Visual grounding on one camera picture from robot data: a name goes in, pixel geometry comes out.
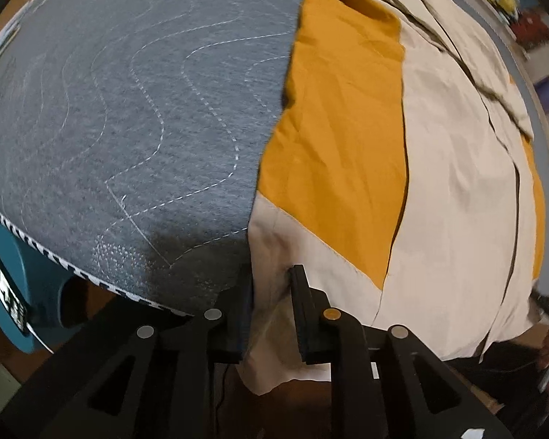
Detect beige and mustard hooded jacket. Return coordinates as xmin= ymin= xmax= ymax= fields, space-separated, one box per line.
xmin=237 ymin=0 xmax=548 ymax=397

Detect grey quilted mattress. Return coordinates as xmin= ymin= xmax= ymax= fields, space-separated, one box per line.
xmin=0 ymin=0 xmax=549 ymax=317

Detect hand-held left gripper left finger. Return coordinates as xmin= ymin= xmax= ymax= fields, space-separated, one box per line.
xmin=0 ymin=278 xmax=253 ymax=439

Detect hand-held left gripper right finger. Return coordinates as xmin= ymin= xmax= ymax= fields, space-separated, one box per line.
xmin=288 ymin=264 xmax=514 ymax=439

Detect teal round device with display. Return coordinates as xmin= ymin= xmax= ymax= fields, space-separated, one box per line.
xmin=0 ymin=221 xmax=90 ymax=354

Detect purple box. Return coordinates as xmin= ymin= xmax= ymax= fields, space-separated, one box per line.
xmin=533 ymin=78 xmax=549 ymax=111

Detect white papers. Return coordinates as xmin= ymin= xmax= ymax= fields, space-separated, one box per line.
xmin=0 ymin=22 xmax=21 ymax=76

